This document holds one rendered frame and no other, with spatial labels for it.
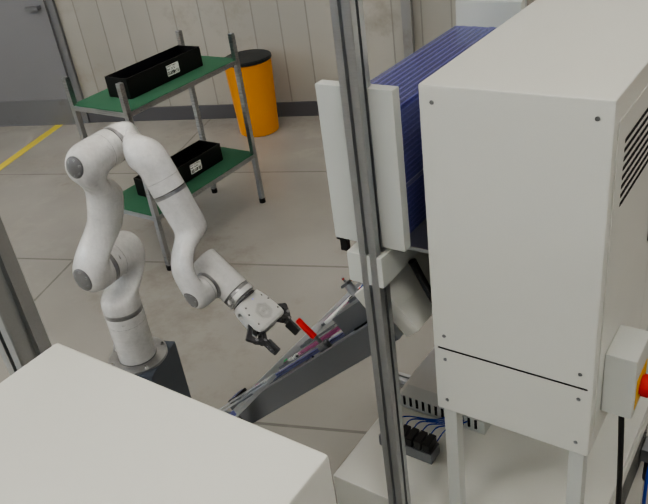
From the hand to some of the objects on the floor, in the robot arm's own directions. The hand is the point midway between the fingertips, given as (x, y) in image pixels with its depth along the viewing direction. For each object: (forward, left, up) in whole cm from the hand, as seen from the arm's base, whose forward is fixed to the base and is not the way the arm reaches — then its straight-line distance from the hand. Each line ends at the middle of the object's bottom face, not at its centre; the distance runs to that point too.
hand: (285, 339), depth 195 cm
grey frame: (+22, +19, -95) cm, 99 cm away
